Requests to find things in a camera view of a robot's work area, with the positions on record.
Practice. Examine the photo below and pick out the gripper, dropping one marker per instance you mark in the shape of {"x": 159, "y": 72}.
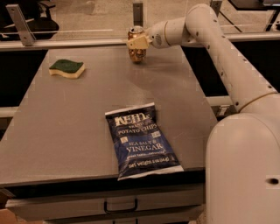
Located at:
{"x": 157, "y": 35}

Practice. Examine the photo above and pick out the orange soda can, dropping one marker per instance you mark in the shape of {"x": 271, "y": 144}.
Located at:
{"x": 136, "y": 55}

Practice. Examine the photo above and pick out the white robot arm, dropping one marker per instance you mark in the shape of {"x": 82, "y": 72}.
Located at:
{"x": 243, "y": 149}

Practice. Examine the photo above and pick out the green and yellow sponge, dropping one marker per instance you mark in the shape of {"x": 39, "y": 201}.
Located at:
{"x": 67, "y": 68}

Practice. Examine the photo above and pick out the blue potato chips bag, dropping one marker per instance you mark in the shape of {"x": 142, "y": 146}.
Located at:
{"x": 141, "y": 148}

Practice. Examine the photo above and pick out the black office chair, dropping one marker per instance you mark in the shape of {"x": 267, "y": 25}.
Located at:
{"x": 37, "y": 15}

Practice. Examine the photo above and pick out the middle metal bracket post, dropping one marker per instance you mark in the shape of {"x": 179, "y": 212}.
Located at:
{"x": 138, "y": 14}

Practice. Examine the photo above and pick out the metal bracket post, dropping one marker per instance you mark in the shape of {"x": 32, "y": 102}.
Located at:
{"x": 138, "y": 14}
{"x": 24, "y": 32}
{"x": 216, "y": 6}

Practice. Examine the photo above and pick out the horizontal metal rail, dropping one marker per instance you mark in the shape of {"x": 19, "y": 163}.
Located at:
{"x": 8, "y": 46}

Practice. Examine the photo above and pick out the right metal bracket post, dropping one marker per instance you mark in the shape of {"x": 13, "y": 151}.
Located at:
{"x": 216, "y": 6}

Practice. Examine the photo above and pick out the left metal bracket post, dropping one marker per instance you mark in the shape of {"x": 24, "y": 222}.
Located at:
{"x": 24, "y": 32}

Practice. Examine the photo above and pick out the grey drawer with black handle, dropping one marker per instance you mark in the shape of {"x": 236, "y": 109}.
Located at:
{"x": 182, "y": 200}

